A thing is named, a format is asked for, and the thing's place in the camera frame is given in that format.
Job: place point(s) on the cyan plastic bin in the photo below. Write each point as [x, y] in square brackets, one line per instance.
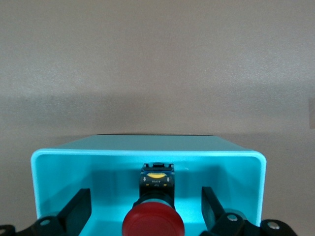
[73, 167]

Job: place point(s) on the red push button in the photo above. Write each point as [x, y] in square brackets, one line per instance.
[153, 221]

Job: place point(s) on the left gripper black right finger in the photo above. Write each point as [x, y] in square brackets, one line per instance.
[214, 216]

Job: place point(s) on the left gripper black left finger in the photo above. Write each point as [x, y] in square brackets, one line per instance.
[73, 216]

